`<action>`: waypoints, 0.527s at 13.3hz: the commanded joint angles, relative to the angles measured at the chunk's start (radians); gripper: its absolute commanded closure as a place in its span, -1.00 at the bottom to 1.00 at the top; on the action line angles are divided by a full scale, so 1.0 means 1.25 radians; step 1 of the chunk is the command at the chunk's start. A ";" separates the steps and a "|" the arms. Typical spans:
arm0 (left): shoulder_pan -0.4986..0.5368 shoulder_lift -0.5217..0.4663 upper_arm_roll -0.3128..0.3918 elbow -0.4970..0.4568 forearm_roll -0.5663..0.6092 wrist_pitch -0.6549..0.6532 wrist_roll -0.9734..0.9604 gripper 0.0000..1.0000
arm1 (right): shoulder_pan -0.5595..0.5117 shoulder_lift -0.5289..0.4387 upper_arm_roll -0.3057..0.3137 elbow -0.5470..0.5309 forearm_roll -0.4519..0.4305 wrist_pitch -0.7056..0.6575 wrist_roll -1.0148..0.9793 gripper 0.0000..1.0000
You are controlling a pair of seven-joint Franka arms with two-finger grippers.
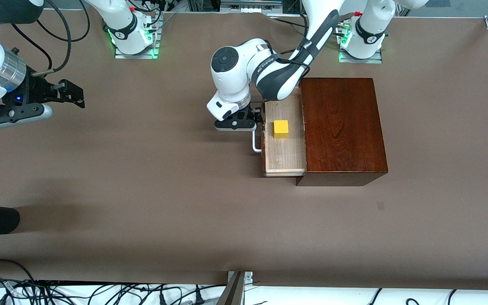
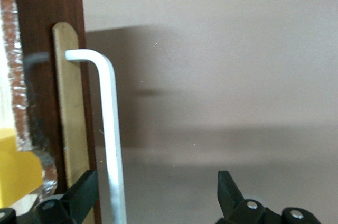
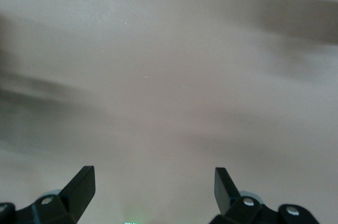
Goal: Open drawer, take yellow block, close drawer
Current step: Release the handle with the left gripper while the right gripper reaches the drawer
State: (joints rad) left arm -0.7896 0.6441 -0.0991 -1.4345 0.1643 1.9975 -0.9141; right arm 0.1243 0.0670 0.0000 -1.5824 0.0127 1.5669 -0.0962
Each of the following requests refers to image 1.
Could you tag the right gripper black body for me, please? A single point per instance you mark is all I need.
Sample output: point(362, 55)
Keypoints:
point(36, 90)

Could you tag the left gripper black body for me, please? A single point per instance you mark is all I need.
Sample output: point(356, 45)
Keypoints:
point(253, 113)

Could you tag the yellow cube block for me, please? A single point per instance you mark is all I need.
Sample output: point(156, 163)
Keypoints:
point(281, 129)

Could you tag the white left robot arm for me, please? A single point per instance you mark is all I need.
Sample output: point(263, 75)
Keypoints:
point(231, 80)

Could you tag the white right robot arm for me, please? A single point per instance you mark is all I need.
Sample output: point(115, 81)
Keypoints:
point(121, 29)

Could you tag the dark brown wooden cabinet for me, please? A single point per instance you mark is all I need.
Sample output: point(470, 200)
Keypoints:
point(341, 127)

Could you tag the brown paper table cover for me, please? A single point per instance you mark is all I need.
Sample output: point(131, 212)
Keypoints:
point(142, 169)

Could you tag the grey socket strip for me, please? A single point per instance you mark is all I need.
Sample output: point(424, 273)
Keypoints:
point(250, 6)

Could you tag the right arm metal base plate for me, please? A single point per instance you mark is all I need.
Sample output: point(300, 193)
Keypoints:
point(136, 56)

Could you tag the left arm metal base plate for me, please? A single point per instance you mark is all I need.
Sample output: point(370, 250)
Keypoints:
point(360, 61)

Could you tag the black frame post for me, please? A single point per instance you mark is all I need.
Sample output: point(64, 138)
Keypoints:
point(292, 6)

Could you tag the silver metal bracket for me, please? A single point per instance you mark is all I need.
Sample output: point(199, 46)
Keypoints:
point(248, 277)

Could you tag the dark metal post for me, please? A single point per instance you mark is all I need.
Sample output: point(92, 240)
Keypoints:
point(232, 294)

